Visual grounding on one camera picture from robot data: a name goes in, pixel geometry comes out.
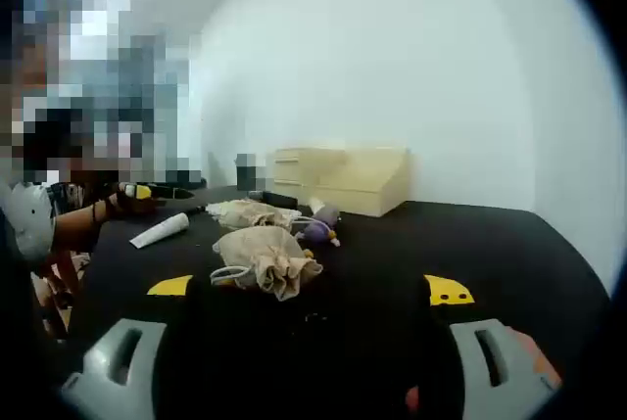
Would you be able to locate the cream desktop drawer organizer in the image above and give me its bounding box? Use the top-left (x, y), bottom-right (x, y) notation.
top-left (266, 147), bottom-right (410, 218)

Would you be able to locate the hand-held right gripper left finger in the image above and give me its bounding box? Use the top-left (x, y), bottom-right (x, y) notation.
top-left (58, 273), bottom-right (236, 420)

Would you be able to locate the white cosmetic tube bottle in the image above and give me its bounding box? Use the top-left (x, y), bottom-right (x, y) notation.
top-left (129, 212), bottom-right (191, 250)

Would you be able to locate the purple cosmetic bottle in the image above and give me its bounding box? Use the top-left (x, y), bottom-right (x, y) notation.
top-left (302, 203), bottom-right (342, 248)

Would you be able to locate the person's right hand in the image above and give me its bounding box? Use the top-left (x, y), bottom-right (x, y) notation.
top-left (506, 325), bottom-right (563, 392)

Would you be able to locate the beige drawstring pouch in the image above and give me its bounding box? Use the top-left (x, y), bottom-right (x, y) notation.
top-left (210, 225), bottom-right (324, 303)

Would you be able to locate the cream plastic drawer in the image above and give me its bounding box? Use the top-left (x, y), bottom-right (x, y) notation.
top-left (272, 155), bottom-right (317, 181)
top-left (273, 178), bottom-right (319, 202)

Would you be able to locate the black mesh pen holder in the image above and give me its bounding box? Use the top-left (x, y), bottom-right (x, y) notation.
top-left (237, 165), bottom-right (266, 191)

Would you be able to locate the person's left hand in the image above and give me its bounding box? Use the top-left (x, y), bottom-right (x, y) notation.
top-left (105, 192), bottom-right (168, 219)

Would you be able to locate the black table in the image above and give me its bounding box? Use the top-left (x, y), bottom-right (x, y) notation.
top-left (28, 184), bottom-right (618, 420)

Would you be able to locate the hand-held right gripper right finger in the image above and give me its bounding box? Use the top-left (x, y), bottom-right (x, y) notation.
top-left (391, 273), bottom-right (562, 420)

